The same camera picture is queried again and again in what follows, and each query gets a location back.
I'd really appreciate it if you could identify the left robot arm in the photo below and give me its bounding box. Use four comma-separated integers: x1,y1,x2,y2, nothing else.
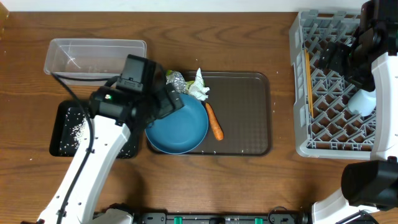
37,55,183,223

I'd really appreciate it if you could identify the crumpled white tissue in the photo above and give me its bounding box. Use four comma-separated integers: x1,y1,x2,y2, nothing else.
186,68,210,101

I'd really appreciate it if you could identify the orange carrot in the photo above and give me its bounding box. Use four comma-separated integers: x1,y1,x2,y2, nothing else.
205,103,224,141

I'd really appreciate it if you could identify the crumpled foil wrapper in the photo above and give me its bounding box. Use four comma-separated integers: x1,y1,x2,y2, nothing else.
165,70,194,94

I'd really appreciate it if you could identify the wooden chopstick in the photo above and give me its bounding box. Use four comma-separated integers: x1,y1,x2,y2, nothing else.
304,49,313,116
306,51,314,118

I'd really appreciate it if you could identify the dark blue plate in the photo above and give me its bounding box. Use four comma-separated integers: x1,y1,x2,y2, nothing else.
145,94,208,154

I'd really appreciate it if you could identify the clear plastic bin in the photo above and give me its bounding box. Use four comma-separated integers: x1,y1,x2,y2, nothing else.
44,38,147,80

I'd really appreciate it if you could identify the light blue cup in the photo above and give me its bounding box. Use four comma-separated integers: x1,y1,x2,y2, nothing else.
347,89,376,116

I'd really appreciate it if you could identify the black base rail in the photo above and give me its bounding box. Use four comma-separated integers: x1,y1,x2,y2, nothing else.
93,203,312,224

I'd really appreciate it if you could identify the black plastic tray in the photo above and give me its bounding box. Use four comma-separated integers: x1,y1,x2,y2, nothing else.
49,100,141,159

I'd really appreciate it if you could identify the white rice pile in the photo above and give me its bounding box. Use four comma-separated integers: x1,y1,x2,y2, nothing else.
58,107,134,156

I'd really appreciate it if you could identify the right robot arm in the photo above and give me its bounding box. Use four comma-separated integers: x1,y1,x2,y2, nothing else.
302,0,397,223

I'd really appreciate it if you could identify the grey dishwasher rack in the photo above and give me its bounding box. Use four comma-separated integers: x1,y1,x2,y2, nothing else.
289,9,376,160

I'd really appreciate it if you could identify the dark brown serving tray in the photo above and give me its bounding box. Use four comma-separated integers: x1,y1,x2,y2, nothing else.
146,70,272,156

